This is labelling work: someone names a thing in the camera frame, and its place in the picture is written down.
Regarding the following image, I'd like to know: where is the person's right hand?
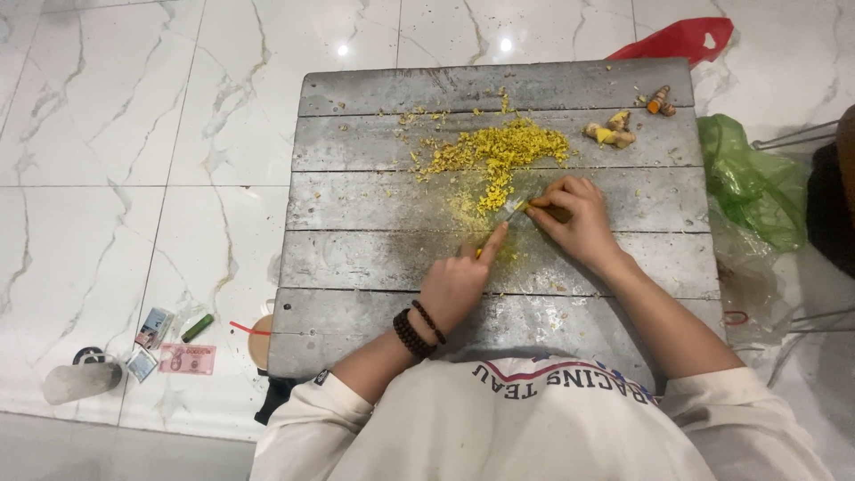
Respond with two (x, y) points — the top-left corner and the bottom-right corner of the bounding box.
(524, 175), (627, 276)

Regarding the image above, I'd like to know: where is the person's left hand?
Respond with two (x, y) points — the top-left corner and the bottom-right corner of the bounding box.
(419, 222), (510, 336)

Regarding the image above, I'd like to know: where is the small kitchen knife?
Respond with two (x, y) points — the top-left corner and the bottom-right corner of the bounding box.
(476, 199), (574, 260)

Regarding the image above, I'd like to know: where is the grey wooden slat table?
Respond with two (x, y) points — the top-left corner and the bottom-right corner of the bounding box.
(267, 57), (726, 395)

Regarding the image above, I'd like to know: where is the cut ginger root piece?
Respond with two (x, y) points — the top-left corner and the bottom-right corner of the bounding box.
(582, 109), (637, 150)

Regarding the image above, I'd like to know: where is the pile of chopped yellow root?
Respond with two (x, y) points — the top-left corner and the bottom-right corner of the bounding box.
(398, 87), (577, 217)

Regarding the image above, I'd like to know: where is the orange turmeric root piece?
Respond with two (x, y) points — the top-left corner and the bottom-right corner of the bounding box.
(645, 85), (677, 118)

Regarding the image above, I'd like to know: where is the cream printed sweatshirt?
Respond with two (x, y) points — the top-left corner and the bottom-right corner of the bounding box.
(250, 356), (836, 481)

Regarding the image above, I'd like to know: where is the green plastic bag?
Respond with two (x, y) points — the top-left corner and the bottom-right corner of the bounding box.
(696, 114), (810, 253)

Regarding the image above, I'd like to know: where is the clear plastic bag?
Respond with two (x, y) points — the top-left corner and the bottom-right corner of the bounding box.
(708, 200), (796, 348)

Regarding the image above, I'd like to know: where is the cup with red straw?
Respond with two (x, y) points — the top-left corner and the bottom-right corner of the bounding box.
(229, 299), (276, 372)

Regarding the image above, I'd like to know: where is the red plastic bag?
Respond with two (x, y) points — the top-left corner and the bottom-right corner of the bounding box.
(605, 16), (735, 69)

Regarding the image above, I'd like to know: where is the black cloth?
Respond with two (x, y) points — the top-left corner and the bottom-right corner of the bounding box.
(254, 375), (301, 426)

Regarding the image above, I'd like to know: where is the dark brown chair seat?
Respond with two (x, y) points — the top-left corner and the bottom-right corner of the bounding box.
(805, 103), (855, 280)

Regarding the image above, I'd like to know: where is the green lighter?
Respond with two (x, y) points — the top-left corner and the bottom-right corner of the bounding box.
(180, 313), (215, 344)

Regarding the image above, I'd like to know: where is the pink banknote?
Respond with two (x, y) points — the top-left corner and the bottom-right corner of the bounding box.
(158, 342), (218, 376)

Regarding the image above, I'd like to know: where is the cigarette pack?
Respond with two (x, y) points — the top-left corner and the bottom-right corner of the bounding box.
(134, 307), (175, 351)

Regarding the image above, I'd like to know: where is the small white packet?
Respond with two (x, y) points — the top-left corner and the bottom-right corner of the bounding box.
(126, 348), (159, 384)

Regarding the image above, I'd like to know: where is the thin brown beaded bracelet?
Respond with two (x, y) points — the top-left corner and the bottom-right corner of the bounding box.
(411, 299), (448, 346)

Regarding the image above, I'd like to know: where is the dark beaded bracelet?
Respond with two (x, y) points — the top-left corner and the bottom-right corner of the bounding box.
(392, 307), (438, 362)

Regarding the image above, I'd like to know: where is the metal chair frame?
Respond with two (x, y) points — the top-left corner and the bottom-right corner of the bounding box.
(749, 119), (855, 390)

